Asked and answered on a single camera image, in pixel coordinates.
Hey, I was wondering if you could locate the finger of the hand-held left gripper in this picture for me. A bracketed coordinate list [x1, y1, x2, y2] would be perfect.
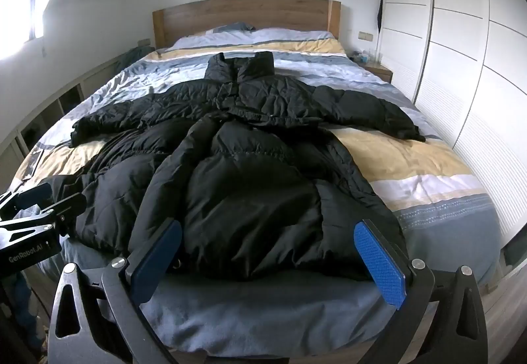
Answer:
[0, 193, 88, 237]
[0, 182, 54, 221]

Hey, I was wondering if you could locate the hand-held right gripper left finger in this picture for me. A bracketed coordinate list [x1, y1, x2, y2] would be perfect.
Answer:
[48, 218, 184, 364]

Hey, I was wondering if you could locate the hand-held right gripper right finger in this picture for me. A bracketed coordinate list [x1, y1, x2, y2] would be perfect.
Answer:
[353, 219, 489, 364]

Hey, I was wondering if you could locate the black puffer jacket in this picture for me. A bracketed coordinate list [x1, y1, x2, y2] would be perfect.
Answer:
[49, 52, 427, 283]

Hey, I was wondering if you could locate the dark phone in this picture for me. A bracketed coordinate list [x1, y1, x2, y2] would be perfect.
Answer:
[20, 149, 45, 177]

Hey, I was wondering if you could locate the person's leg in jeans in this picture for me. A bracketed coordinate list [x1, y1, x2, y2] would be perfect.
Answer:
[0, 263, 48, 364]

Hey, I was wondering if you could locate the bed with striped duvet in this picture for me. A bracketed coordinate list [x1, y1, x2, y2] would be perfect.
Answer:
[8, 27, 501, 266]

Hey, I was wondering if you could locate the low white shelf unit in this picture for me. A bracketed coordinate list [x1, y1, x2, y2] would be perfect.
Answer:
[0, 53, 126, 187]

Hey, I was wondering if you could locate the blue bed sheet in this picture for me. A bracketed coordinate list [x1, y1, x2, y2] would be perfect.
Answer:
[49, 238, 439, 357]

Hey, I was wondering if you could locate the dark green cloth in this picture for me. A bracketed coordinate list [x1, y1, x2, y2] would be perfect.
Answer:
[114, 43, 154, 74]

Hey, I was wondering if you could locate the window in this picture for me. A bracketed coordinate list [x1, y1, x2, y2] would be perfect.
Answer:
[0, 0, 67, 62]

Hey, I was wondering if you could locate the wooden nightstand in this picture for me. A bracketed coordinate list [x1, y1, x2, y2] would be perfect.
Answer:
[357, 60, 395, 83]

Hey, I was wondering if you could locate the white wardrobe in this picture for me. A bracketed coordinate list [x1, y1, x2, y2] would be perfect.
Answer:
[378, 0, 527, 266]

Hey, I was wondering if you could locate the grey-blue pillow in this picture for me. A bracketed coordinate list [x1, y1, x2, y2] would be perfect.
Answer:
[213, 22, 257, 34]

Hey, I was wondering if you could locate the wooden bed headboard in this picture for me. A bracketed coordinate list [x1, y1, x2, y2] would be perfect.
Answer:
[152, 0, 342, 50]

